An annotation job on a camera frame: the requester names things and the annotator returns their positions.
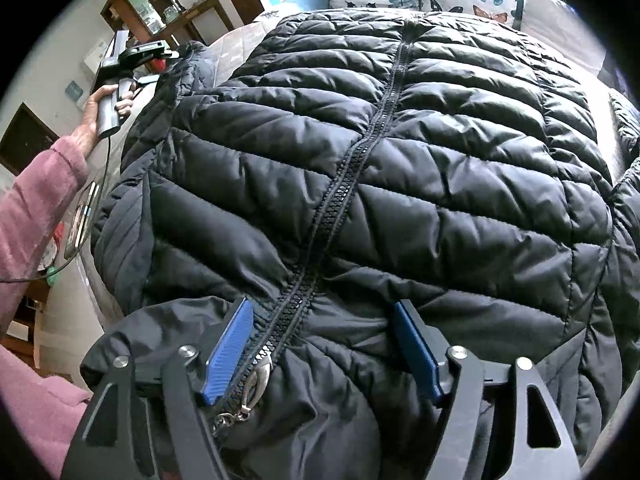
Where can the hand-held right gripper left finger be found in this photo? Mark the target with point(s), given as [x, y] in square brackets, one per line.
[227, 355]

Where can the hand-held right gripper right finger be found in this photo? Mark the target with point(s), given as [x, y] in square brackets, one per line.
[415, 355]

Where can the black puffer jacket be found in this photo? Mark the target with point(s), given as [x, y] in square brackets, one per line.
[400, 185]

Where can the person's left forearm pink sleeve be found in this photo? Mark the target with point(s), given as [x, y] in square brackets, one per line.
[35, 210]

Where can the person's left hand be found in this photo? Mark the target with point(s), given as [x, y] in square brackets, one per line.
[90, 117]

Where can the grey quilted bedspread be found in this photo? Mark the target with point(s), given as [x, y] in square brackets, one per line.
[235, 45]

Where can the person's pink clothing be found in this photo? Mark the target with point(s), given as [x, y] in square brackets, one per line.
[35, 410]

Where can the dark cloth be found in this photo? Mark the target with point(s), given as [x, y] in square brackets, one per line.
[627, 120]

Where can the teal wall card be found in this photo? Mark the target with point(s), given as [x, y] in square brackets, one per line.
[73, 89]

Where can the white wall box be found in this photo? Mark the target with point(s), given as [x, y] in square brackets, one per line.
[95, 57]

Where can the dark framed wall panel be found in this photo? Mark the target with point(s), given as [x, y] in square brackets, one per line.
[25, 137]

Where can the wooden wall shelf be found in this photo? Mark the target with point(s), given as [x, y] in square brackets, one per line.
[150, 0]

